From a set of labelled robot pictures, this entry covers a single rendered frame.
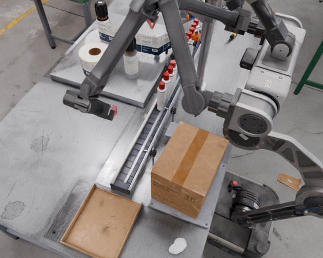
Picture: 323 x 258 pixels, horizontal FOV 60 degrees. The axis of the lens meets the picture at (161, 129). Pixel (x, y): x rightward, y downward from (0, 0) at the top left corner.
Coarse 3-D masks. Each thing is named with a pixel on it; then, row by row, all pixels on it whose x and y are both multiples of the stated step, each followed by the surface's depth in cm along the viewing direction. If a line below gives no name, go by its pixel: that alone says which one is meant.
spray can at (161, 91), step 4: (160, 84) 151; (164, 84) 151; (160, 88) 153; (164, 88) 154; (160, 92) 154; (164, 92) 155; (160, 96) 157; (164, 96) 157; (160, 100) 159; (164, 100) 160; (160, 104) 162; (160, 108) 165
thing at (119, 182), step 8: (176, 88) 178; (168, 104) 170; (152, 112) 166; (152, 120) 162; (160, 120) 162; (144, 128) 159; (144, 136) 156; (152, 136) 156; (136, 144) 152; (136, 152) 149; (144, 152) 150; (128, 160) 147; (128, 168) 143; (136, 168) 144; (120, 176) 141; (112, 184) 138; (120, 184) 138; (128, 184) 138
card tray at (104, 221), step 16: (96, 192) 140; (112, 192) 140; (80, 208) 132; (96, 208) 135; (112, 208) 136; (128, 208) 136; (80, 224) 131; (96, 224) 131; (112, 224) 131; (128, 224) 131; (64, 240) 126; (80, 240) 127; (96, 240) 127; (112, 240) 127; (96, 256) 119; (112, 256) 123
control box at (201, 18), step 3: (207, 0) 139; (219, 0) 143; (222, 0) 144; (219, 3) 144; (219, 6) 146; (189, 12) 155; (192, 12) 153; (195, 15) 152; (198, 15) 150; (201, 15) 148; (198, 18) 151; (201, 18) 149; (204, 18) 147; (201, 21) 150; (204, 21) 148
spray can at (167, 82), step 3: (165, 72) 157; (165, 75) 155; (168, 75) 155; (162, 78) 160; (165, 78) 157; (168, 78) 157; (165, 81) 158; (168, 81) 158; (165, 84) 159; (168, 84) 160; (168, 87) 161; (168, 90) 163; (168, 93) 166
